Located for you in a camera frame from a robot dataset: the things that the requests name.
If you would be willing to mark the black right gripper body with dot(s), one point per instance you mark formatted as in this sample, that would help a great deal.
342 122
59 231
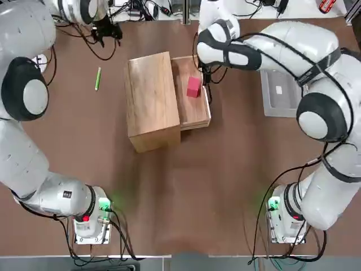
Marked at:
205 69

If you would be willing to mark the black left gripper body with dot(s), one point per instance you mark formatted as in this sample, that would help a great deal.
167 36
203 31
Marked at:
105 26

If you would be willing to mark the green stick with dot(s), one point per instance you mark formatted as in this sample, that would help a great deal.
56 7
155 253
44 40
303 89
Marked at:
97 79

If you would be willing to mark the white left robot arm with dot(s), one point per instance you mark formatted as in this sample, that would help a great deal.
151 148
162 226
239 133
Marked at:
22 158

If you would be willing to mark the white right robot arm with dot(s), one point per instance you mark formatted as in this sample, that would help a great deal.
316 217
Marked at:
310 45

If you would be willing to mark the wooden drawer cabinet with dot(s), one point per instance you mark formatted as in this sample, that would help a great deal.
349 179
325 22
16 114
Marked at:
152 101

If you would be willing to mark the clear plastic box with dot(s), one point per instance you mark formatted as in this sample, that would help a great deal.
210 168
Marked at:
277 104

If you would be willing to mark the small white round object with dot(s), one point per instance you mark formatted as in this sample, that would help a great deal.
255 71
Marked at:
40 62

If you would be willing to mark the white paper label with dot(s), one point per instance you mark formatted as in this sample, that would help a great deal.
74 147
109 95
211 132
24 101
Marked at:
279 90

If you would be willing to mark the red and black tool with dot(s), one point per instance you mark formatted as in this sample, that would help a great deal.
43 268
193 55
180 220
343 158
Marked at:
326 5

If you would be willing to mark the aluminium camera post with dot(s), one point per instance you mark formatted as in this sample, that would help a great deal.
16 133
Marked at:
187 11

